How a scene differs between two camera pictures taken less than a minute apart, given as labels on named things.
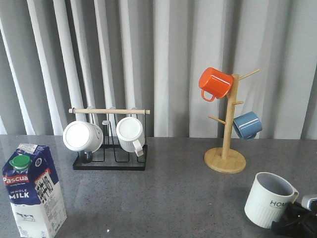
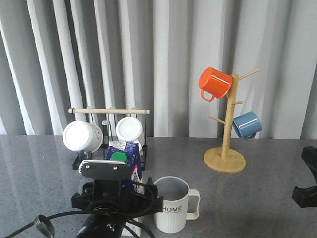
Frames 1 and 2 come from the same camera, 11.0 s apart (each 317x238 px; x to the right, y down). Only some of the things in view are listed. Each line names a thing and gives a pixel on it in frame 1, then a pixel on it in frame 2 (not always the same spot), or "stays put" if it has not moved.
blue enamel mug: x=247 y=125 stays put
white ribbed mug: x=131 y=135 stays put
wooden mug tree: x=224 y=159 stays put
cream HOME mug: x=268 y=201 → x=179 y=204
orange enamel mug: x=215 y=82 stays put
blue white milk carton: x=30 y=175 → x=127 y=151
